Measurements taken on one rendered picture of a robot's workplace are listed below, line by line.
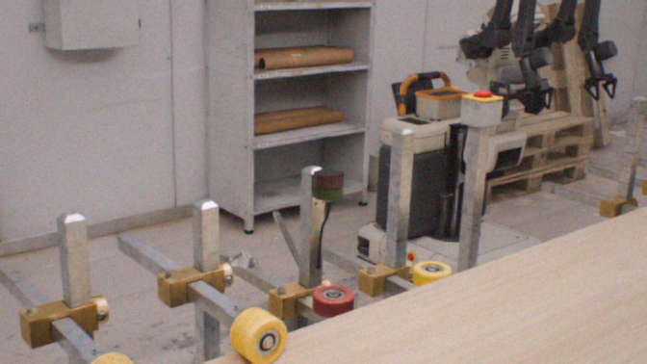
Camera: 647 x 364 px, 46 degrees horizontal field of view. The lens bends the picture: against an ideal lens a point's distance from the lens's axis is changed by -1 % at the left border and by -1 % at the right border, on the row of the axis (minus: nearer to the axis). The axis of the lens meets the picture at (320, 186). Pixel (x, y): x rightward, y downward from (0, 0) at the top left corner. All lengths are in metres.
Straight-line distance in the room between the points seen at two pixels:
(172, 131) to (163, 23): 0.60
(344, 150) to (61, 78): 1.83
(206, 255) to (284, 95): 3.41
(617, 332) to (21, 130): 3.18
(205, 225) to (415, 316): 0.42
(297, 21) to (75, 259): 3.61
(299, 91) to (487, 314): 3.51
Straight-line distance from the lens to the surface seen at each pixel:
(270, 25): 4.65
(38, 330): 1.32
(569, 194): 2.60
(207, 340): 1.50
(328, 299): 1.48
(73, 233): 1.29
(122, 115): 4.25
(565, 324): 1.49
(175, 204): 4.54
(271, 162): 4.82
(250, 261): 1.72
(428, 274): 1.61
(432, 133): 3.41
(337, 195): 1.49
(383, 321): 1.42
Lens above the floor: 1.55
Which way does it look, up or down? 17 degrees down
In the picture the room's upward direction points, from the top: 2 degrees clockwise
